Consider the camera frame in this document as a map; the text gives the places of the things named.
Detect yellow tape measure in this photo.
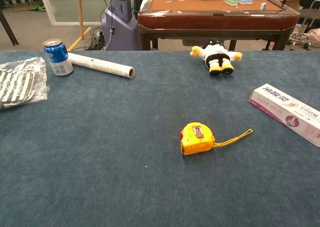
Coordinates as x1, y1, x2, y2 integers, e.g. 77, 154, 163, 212
179, 121, 254, 156

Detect white paper roll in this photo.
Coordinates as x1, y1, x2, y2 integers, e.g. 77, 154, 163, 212
67, 52, 135, 80

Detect black white penguin plush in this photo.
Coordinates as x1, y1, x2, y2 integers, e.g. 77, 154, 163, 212
189, 38, 244, 76

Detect blue felt table cover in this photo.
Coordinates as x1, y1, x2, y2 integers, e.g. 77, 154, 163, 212
0, 49, 320, 227

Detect blue grey machine base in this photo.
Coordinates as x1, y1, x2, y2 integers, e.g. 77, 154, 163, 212
100, 0, 139, 51

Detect brown mahjong table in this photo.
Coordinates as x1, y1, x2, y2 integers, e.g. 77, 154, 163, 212
137, 0, 301, 51

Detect blue soda can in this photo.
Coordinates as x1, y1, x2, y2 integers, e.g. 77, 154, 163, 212
43, 38, 74, 77

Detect wooden pole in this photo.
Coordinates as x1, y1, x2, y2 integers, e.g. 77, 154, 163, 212
76, 0, 85, 40

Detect white pink toothpaste box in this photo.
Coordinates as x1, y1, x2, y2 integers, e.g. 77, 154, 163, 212
248, 83, 320, 148

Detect striped cloth in plastic bag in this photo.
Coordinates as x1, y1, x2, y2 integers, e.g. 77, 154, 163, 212
0, 56, 50, 111

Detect dark table leg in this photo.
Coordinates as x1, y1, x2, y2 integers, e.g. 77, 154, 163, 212
0, 6, 20, 47

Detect black office chair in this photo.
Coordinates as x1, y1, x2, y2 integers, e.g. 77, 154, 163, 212
289, 0, 320, 50

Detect tangle of floor cables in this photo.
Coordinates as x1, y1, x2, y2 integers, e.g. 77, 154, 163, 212
84, 26, 106, 51

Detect glass partition frame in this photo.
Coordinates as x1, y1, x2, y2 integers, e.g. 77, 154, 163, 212
37, 0, 109, 27

